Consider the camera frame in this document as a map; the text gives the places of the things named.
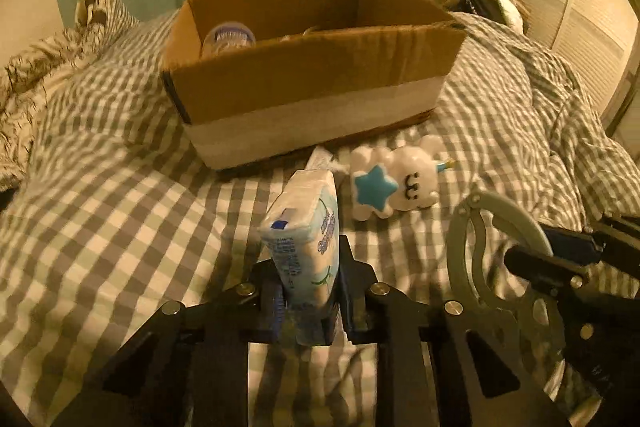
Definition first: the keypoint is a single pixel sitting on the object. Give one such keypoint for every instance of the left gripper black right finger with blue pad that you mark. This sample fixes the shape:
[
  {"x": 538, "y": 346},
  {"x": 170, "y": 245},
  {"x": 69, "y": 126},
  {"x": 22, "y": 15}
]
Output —
[{"x": 439, "y": 365}]

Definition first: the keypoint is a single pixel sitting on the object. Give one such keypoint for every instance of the floral white blanket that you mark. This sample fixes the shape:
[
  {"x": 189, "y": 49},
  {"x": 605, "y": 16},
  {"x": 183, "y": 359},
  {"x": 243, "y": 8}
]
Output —
[{"x": 28, "y": 82}]

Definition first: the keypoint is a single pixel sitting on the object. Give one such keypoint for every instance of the white cream tube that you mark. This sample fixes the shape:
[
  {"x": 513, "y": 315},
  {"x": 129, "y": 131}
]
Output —
[{"x": 322, "y": 159}]

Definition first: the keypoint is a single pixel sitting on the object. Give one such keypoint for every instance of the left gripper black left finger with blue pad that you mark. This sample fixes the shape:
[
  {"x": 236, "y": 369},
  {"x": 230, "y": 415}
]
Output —
[{"x": 185, "y": 365}]

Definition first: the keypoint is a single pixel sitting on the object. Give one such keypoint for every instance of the clear bottle blue label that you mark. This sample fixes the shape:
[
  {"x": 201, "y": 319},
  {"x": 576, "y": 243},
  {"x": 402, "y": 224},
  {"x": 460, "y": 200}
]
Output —
[{"x": 227, "y": 37}]

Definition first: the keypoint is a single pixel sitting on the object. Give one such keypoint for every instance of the white cloud plush blue star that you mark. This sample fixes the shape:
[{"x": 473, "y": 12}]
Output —
[{"x": 385, "y": 180}]

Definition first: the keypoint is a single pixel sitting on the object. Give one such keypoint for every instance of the blue white tissue pack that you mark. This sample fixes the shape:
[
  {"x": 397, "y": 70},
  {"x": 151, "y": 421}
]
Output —
[{"x": 300, "y": 231}]

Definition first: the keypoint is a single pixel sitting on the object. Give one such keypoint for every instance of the grey checkered duvet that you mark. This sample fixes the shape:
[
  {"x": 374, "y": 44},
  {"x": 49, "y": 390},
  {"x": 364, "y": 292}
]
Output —
[{"x": 117, "y": 213}]

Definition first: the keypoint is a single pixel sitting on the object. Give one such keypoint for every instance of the patterned pillow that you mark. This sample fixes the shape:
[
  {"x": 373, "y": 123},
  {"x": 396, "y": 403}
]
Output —
[{"x": 105, "y": 18}]

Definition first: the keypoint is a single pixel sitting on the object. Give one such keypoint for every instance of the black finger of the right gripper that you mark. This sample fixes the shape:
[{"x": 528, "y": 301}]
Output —
[
  {"x": 614, "y": 240},
  {"x": 556, "y": 277}
]

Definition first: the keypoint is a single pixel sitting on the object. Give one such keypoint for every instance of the black and white clothes pile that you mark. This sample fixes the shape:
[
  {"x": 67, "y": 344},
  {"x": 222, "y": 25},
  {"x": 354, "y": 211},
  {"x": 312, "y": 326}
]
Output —
[{"x": 510, "y": 13}]

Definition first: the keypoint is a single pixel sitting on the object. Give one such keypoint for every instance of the brown cardboard box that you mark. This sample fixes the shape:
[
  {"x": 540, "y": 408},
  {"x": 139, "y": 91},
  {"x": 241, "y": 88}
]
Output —
[{"x": 321, "y": 71}]

